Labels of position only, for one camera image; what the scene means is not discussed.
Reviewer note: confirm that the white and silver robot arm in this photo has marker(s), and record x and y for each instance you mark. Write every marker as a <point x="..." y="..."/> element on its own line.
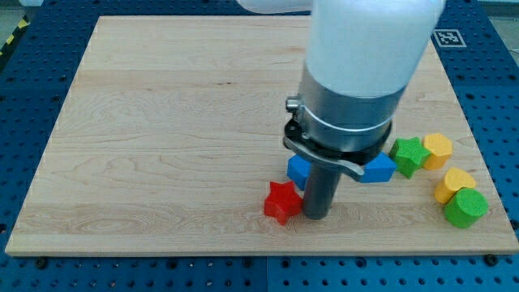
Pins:
<point x="360" y="57"/>

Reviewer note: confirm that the blue cube block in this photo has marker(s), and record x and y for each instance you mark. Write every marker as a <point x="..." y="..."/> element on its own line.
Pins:
<point x="298" y="170"/>

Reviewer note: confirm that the red star block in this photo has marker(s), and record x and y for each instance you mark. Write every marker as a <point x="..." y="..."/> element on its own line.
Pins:
<point x="282" y="201"/>

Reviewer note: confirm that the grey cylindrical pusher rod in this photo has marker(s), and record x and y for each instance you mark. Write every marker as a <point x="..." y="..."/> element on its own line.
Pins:
<point x="320" y="188"/>

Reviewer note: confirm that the light wooden board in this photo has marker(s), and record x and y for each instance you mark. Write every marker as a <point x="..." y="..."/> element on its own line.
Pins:
<point x="171" y="133"/>

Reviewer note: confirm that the blue pentagon block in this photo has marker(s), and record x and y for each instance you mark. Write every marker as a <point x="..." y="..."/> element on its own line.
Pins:
<point x="379" y="170"/>

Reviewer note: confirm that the green star block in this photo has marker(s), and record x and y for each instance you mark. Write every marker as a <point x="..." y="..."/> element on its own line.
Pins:
<point x="409" y="155"/>

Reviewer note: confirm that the yellow hexagon block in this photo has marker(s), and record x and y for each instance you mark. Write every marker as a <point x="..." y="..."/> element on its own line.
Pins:
<point x="440" y="148"/>

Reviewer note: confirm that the yellow heart block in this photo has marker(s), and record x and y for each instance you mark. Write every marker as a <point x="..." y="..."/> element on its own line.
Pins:
<point x="454" y="180"/>

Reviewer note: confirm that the green cylinder block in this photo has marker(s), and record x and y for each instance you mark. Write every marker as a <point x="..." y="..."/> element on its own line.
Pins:
<point x="466" y="207"/>

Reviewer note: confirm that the white fiducial marker tag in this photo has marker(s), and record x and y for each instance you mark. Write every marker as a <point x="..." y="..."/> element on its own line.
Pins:
<point x="449" y="38"/>

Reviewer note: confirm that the yellow black hazard tape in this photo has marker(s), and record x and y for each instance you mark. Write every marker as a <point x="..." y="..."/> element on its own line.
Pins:
<point x="14" y="39"/>

